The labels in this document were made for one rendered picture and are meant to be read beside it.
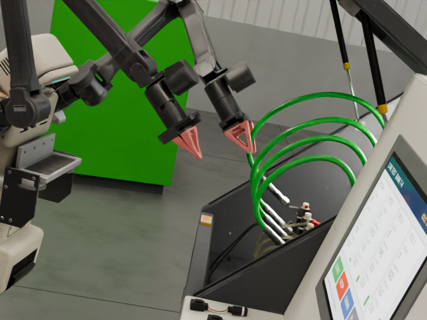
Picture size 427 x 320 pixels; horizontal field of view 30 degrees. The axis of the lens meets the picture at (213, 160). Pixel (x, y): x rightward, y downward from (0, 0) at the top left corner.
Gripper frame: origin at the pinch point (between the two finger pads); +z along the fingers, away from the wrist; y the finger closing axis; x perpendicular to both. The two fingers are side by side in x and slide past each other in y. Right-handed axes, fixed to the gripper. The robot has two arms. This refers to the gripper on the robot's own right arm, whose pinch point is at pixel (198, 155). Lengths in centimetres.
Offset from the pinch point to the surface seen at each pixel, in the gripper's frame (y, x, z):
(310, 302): 14.5, -29.8, 36.6
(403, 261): 42, -63, 30
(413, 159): 48, -42, 21
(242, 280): 0.0, -18.7, 28.1
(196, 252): -18.9, 10.3, 20.7
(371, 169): 37.2, -20.8, 21.2
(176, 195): -158, 333, 12
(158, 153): -146, 318, -19
